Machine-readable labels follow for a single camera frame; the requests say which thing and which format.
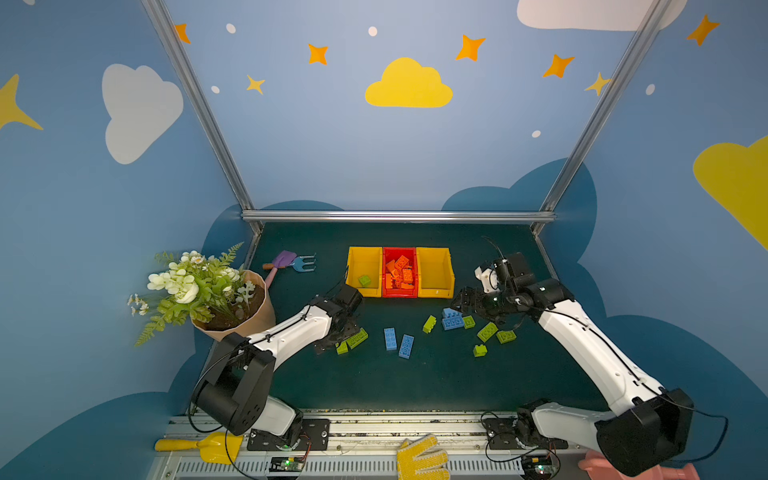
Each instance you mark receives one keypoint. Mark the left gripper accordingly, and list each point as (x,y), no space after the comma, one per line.
(335,334)

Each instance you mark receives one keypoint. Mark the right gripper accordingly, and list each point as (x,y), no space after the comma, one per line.
(480,301)

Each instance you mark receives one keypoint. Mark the long orange lego assembly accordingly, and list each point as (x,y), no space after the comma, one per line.
(393,281)

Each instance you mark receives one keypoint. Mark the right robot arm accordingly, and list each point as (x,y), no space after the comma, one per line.
(645,423)

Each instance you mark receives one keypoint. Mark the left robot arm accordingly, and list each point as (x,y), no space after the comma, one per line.
(234,388)

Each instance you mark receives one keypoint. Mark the green lego left upside-down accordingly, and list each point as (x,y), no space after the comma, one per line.
(357,339)

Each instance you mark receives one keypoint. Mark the long green lego right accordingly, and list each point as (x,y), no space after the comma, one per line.
(487,332)

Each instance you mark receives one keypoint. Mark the left yellow bin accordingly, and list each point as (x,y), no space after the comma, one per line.
(365,261)

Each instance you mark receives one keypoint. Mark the yellow bin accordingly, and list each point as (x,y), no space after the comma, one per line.
(435,272)
(365,261)

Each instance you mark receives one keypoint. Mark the green lego far right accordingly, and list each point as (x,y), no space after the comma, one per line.
(505,337)

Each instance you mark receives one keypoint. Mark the blue lego left studs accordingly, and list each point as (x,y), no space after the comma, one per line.
(390,339)

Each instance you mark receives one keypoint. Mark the blue toy rake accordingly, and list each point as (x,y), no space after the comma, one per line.
(304,263)

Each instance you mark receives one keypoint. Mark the blue lego upside down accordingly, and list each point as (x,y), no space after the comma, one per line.
(453,323)

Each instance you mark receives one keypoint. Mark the light blue lego upper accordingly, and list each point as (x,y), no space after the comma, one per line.
(449,312)

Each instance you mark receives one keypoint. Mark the small green lego lower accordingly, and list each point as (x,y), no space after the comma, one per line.
(479,351)

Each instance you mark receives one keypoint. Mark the red middle bin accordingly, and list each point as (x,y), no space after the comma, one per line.
(392,254)

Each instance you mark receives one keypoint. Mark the right yellow bin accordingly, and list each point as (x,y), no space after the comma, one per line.
(435,272)

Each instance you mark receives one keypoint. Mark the blue lego left upside-down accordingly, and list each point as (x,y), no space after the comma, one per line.
(406,346)

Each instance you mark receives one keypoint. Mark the purple toy shovel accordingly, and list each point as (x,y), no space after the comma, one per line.
(282,260)

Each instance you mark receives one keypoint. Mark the yellow-green lego centre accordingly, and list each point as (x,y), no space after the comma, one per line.
(429,324)

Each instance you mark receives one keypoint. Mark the flower pot with plant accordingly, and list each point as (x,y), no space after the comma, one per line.
(209,291)

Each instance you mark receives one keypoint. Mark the left circuit board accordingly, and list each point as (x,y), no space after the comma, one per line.
(286,465)

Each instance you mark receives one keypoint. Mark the circuit board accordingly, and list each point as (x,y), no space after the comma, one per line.
(286,465)
(538,468)

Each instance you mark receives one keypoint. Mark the right circuit board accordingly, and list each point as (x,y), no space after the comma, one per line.
(538,468)

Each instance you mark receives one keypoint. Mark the yellow toy shovel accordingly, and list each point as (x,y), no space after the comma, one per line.
(217,448)

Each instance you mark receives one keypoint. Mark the pink watering can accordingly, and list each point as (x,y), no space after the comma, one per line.
(599,468)

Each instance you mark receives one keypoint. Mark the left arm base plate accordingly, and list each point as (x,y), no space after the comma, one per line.
(312,432)

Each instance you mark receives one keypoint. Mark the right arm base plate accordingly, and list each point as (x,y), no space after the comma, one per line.
(510,433)

